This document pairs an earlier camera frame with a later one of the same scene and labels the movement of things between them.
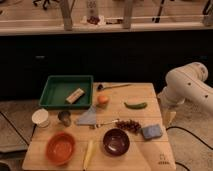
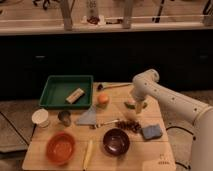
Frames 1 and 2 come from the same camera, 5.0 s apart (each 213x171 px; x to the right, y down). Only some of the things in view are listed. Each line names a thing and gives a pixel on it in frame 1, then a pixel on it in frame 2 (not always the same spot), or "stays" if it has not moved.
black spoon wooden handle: [100, 87] stays
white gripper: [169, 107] -> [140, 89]
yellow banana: [88, 155] stays
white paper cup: [40, 117] stays
